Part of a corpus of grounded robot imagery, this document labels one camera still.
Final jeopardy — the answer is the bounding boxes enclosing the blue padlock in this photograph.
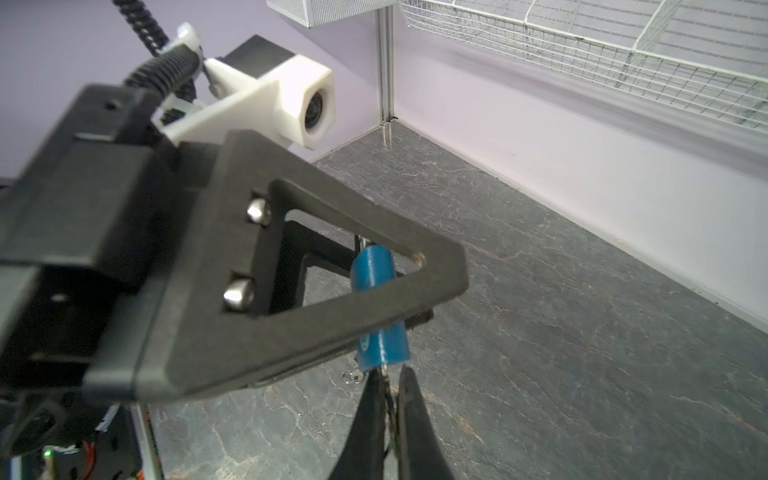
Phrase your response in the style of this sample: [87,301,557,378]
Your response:
[350,240,410,372]

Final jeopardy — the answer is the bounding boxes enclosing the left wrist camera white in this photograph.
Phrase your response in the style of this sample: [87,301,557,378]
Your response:
[161,35,336,150]

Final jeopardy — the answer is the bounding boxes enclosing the white wire shelf basket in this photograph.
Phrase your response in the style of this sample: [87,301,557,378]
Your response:
[400,0,767,134]

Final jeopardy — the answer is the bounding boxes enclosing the small key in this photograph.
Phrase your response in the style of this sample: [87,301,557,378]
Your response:
[376,365,398,417]

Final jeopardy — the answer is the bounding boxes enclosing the white mesh box basket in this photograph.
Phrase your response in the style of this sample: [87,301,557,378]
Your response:
[266,0,398,29]

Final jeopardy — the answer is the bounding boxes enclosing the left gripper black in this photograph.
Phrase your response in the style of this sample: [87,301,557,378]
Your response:
[0,83,229,397]

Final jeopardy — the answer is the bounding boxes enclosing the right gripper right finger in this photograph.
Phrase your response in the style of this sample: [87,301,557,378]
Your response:
[396,366,454,480]

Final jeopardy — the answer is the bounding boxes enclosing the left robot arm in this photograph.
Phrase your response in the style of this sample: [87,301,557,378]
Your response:
[1,1,468,479]

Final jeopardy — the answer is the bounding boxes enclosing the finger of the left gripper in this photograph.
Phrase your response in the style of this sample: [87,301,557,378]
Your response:
[83,130,468,403]
[272,220,367,330]

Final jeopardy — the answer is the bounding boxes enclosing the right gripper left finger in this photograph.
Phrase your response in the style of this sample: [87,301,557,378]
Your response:
[329,369,388,480]

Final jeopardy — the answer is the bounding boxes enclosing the aluminium frame rails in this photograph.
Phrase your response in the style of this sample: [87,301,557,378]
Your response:
[375,5,396,124]

